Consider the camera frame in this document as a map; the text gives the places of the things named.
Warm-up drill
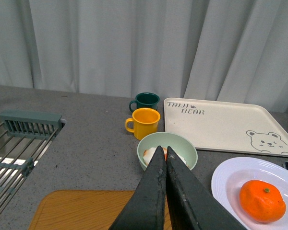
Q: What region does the cream bear tray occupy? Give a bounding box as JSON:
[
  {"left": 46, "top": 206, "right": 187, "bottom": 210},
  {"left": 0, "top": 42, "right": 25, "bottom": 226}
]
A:
[{"left": 164, "top": 98, "right": 288, "bottom": 157}]

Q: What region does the white round plate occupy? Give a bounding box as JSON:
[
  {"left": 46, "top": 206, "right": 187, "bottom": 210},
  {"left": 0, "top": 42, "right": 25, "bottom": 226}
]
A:
[{"left": 211, "top": 157, "right": 288, "bottom": 230}]

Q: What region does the fake fried egg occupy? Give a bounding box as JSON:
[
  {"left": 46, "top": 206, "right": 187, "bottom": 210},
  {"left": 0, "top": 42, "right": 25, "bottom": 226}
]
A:
[{"left": 143, "top": 147, "right": 188, "bottom": 166}]

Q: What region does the yellow mug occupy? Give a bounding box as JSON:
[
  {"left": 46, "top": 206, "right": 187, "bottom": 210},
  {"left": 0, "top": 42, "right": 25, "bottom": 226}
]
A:
[{"left": 125, "top": 108, "right": 161, "bottom": 140}]

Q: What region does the dark green mug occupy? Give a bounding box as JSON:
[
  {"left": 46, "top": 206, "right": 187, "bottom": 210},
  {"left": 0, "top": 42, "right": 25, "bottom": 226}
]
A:
[{"left": 129, "top": 92, "right": 160, "bottom": 112}]

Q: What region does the orange mandarin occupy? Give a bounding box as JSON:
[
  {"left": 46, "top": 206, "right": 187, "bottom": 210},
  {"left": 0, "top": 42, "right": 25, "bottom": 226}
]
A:
[{"left": 239, "top": 180, "right": 287, "bottom": 223}]

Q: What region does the light green bowl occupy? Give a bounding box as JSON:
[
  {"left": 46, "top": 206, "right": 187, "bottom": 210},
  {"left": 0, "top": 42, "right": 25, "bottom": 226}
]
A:
[{"left": 137, "top": 132, "right": 198, "bottom": 171}]

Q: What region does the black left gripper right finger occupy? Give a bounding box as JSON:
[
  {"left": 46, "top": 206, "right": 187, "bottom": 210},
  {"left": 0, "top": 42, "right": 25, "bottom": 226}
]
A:
[{"left": 166, "top": 147, "right": 246, "bottom": 230}]

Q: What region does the metal dish drying rack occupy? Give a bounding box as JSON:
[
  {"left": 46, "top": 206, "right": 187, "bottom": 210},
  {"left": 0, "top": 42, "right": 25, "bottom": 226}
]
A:
[{"left": 0, "top": 110, "right": 66, "bottom": 214}]

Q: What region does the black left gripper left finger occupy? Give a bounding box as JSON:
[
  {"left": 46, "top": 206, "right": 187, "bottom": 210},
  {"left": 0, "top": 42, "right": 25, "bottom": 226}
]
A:
[{"left": 109, "top": 146, "right": 167, "bottom": 230}]

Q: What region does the white curtain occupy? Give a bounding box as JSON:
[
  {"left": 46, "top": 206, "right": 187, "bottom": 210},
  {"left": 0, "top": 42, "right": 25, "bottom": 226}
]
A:
[{"left": 0, "top": 0, "right": 288, "bottom": 112}]

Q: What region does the wooden cutting board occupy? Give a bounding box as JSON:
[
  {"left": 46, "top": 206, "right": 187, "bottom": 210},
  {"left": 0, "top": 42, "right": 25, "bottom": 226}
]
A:
[{"left": 28, "top": 190, "right": 171, "bottom": 230}]

